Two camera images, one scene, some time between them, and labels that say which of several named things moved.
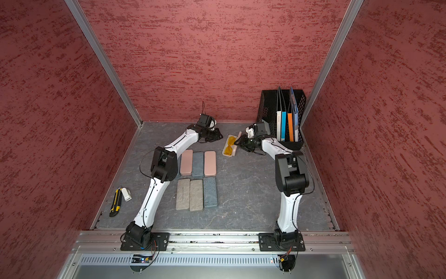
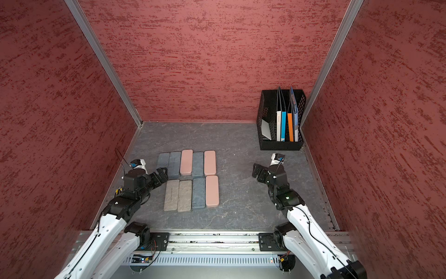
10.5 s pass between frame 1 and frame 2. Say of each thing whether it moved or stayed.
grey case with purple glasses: moved
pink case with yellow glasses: moved
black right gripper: moved
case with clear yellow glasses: stayed
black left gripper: moved
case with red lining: moved
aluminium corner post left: stayed
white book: stayed
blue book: stayed
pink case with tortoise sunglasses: stayed
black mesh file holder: stayed
